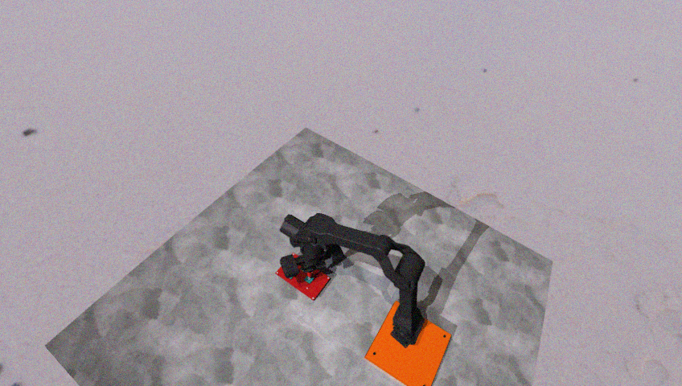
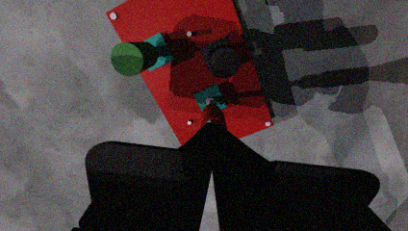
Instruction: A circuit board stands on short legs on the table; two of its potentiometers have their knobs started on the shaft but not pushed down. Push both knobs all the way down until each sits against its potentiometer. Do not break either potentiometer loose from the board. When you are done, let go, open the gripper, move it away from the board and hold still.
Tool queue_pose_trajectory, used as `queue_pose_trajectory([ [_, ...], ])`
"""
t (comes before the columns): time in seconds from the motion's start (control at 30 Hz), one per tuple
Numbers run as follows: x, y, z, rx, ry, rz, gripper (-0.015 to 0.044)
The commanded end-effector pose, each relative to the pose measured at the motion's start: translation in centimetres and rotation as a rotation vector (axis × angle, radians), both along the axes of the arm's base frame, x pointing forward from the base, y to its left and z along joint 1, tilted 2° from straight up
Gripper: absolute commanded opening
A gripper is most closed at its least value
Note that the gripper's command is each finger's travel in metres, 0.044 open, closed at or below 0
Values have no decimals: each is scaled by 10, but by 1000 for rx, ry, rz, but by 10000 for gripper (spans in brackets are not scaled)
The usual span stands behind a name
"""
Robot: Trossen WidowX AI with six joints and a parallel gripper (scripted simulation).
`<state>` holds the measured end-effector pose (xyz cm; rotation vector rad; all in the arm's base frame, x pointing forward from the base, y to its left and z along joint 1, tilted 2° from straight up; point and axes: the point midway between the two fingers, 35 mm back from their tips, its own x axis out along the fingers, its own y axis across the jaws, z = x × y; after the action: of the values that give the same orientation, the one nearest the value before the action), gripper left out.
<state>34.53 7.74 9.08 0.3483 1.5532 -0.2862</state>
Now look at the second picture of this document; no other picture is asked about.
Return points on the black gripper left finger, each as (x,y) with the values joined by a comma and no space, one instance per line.
(181,174)

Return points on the red circuit board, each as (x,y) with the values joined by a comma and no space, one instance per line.
(193,57)

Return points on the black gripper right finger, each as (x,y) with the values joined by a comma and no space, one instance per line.
(248,186)

